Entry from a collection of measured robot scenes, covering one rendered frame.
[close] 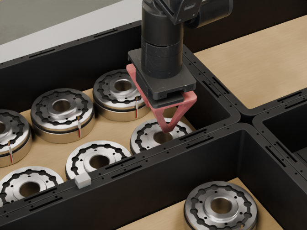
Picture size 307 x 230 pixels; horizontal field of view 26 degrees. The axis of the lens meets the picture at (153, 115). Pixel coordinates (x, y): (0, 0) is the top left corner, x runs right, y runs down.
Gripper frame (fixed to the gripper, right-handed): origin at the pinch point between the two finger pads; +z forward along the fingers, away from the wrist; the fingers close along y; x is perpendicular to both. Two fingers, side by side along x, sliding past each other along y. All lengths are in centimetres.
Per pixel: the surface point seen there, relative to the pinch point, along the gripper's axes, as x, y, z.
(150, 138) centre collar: 1.4, -0.1, 4.4
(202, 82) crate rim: -8.1, 2.1, -2.1
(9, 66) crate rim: 18.2, 17.9, -1.4
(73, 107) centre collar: 10.1, 11.5, 4.6
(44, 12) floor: -23, 171, 92
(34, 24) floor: -17, 163, 92
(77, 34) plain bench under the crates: -3, 53, 21
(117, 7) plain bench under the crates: -16, 60, 21
